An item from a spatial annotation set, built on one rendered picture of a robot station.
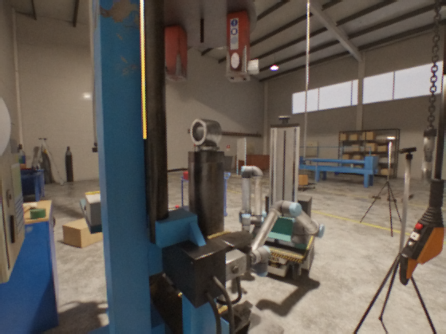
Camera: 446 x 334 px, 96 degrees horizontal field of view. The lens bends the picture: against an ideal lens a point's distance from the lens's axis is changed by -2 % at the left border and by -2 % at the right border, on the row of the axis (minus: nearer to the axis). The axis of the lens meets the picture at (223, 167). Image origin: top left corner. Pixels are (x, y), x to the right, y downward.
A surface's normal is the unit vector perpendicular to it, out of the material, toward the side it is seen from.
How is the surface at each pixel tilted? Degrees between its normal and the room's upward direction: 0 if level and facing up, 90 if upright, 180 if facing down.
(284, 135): 90
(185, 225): 90
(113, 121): 90
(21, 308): 90
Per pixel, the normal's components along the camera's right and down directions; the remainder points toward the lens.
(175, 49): -0.30, 0.08
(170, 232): 0.62, 0.07
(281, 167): -0.52, 0.07
